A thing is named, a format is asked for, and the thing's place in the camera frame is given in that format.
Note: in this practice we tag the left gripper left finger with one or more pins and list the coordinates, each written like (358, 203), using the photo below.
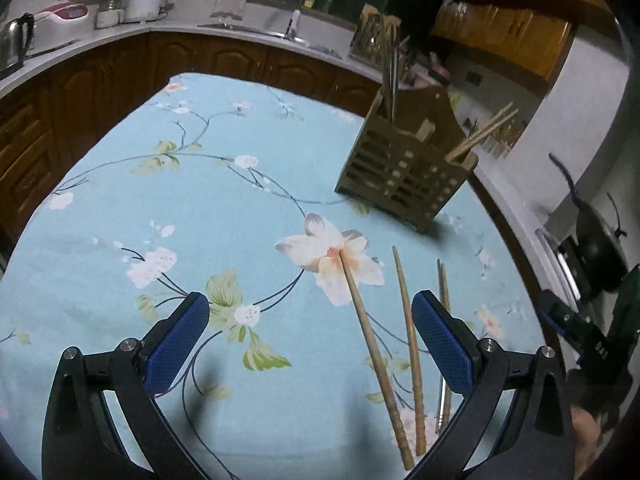
(169, 343)

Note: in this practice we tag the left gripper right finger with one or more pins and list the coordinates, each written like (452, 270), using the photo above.
(448, 340)

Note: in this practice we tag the wooden chopstick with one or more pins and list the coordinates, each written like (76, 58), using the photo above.
(378, 366)
(445, 299)
(414, 357)

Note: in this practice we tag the kitchen sink faucet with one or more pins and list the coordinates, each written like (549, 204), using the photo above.
(293, 21)

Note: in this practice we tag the right hand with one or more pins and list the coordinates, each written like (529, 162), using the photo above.
(587, 435)

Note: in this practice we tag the metal chopstick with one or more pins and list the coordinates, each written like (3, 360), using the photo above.
(442, 404)

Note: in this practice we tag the floral light blue tablecloth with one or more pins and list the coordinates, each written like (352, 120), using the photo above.
(226, 188)

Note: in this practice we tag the wooden utensil caddy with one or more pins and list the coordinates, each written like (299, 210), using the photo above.
(404, 166)

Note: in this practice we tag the countertop dish rack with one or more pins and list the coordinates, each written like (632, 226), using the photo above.
(373, 29)

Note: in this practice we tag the white rice cooker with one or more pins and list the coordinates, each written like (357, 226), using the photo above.
(59, 23)

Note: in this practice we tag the white canister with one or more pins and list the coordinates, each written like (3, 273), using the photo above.
(137, 11)

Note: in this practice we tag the electric kettle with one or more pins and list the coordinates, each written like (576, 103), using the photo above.
(15, 40)

